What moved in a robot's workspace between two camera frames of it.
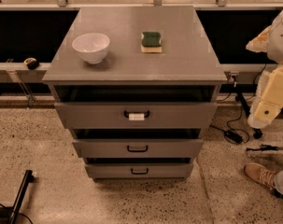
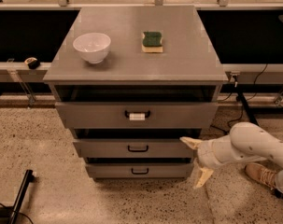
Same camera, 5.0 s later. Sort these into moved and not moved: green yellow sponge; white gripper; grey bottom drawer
Moved: white gripper
Not moved: green yellow sponge; grey bottom drawer
